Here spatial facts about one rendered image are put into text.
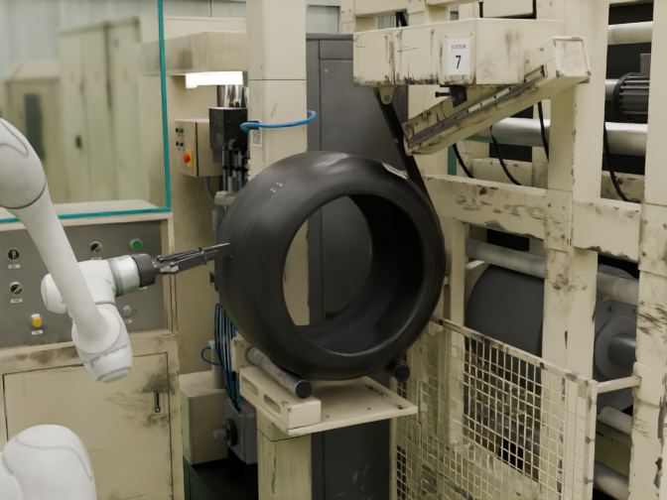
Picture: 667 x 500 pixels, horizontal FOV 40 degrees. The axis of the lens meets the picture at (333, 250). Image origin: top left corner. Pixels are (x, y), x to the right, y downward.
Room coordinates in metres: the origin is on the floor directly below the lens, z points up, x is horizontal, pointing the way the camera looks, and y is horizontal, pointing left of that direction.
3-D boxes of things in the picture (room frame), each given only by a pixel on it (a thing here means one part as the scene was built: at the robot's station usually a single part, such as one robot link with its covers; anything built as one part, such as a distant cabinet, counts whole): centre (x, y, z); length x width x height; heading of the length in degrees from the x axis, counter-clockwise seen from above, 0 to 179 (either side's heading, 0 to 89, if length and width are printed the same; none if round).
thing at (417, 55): (2.37, -0.30, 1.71); 0.61 x 0.25 x 0.15; 26
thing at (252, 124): (2.58, 0.15, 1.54); 0.19 x 0.19 x 0.06; 26
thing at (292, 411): (2.30, 0.15, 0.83); 0.36 x 0.09 x 0.06; 26
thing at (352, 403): (2.36, 0.03, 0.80); 0.37 x 0.36 x 0.02; 116
